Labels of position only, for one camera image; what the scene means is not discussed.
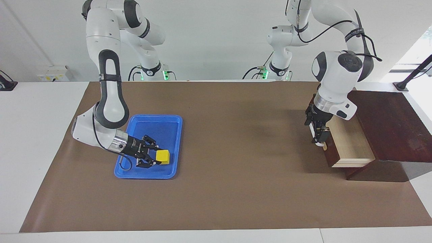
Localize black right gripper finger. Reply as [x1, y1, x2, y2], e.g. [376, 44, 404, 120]
[141, 134, 162, 149]
[135, 155, 162, 168]

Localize yellow cube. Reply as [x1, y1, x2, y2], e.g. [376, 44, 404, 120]
[156, 150, 170, 165]

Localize wooden drawer with white handle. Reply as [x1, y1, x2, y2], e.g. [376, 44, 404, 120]
[306, 96, 376, 168]

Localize blue plastic tray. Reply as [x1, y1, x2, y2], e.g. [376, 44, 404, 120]
[114, 114, 183, 179]

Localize dark wooden cabinet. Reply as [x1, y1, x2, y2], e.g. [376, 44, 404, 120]
[341, 89, 432, 183]

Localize brown table mat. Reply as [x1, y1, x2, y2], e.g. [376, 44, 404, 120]
[19, 81, 432, 233]

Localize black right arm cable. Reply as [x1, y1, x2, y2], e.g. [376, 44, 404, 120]
[91, 111, 134, 171]

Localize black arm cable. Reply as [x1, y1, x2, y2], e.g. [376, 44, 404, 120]
[91, 111, 134, 171]
[287, 0, 383, 63]

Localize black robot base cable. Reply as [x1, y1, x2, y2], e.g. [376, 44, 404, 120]
[128, 65, 142, 81]
[242, 51, 274, 80]

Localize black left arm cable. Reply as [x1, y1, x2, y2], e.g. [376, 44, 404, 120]
[287, 0, 383, 63]

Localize black camera stand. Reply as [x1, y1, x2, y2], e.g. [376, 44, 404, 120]
[393, 54, 432, 92]

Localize white wall socket box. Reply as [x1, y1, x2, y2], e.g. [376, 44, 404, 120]
[36, 66, 73, 82]

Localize black clamp mount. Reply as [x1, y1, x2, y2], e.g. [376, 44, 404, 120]
[0, 70, 18, 91]

